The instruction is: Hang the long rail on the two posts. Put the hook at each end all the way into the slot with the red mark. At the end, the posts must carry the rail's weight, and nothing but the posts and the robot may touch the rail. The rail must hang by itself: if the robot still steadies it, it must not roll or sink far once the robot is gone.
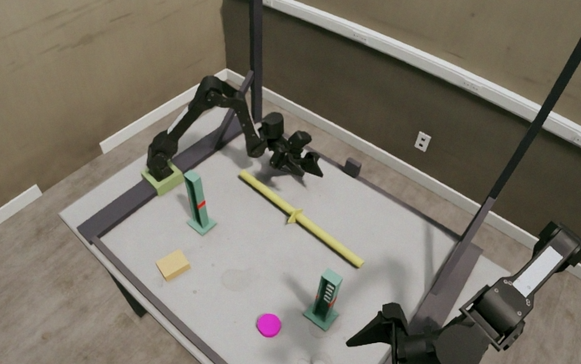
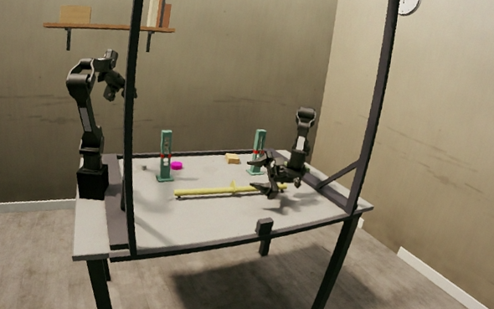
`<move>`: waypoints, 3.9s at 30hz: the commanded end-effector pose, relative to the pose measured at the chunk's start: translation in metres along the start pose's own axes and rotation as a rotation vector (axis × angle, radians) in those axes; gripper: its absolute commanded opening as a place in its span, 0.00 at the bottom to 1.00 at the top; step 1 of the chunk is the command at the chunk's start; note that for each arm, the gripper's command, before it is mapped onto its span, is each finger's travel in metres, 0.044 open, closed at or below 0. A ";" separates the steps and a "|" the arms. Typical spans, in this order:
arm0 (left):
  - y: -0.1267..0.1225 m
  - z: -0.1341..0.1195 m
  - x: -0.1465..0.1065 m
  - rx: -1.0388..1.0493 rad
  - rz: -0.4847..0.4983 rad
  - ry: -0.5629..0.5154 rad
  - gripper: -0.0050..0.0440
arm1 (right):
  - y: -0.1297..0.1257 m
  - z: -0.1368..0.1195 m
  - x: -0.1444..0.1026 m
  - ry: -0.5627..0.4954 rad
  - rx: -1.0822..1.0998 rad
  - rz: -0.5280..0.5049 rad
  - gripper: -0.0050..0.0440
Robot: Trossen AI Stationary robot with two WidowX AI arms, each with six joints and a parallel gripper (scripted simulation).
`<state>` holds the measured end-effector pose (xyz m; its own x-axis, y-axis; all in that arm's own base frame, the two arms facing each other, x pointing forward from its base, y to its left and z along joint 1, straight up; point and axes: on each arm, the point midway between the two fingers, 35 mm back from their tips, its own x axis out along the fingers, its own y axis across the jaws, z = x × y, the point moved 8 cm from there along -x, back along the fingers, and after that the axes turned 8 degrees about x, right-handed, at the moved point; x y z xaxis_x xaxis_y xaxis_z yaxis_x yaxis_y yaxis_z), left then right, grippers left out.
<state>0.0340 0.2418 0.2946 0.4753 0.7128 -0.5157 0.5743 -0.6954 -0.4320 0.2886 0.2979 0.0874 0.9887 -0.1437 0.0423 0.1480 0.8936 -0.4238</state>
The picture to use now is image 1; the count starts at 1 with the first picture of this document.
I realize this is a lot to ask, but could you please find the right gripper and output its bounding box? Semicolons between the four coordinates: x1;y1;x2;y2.
270;140;323;178

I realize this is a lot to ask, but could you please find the yellow long bar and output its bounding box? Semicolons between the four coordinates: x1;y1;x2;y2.
240;170;364;268

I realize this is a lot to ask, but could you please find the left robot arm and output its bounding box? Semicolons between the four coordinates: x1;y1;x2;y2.
436;221;581;364

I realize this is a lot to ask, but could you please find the magenta short cylinder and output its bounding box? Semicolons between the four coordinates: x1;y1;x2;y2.
258;313;280;338

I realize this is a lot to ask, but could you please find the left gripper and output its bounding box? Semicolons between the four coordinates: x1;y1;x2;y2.
346;302;441;364

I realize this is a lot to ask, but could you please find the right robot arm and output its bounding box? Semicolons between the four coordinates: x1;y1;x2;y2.
146;75;312;182

